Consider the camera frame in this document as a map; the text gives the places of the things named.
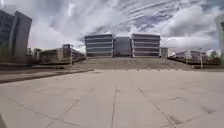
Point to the wide grey stone stairs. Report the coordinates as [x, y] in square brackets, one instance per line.
[133, 63]

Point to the grey banded twin-block building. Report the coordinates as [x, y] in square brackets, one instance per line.
[100, 45]

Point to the pale concrete slab plaza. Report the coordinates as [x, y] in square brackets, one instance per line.
[116, 100]

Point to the low brown building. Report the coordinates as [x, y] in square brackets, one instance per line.
[56, 54]

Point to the low white building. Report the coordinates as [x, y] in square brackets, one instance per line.
[191, 54]

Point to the pale pole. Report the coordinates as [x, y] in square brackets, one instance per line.
[201, 61]

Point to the tall dark glass building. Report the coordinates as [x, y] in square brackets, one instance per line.
[15, 36]

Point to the pale building edge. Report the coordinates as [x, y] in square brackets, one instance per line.
[220, 36]

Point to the low dark kerb wall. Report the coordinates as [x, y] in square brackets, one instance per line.
[40, 75]

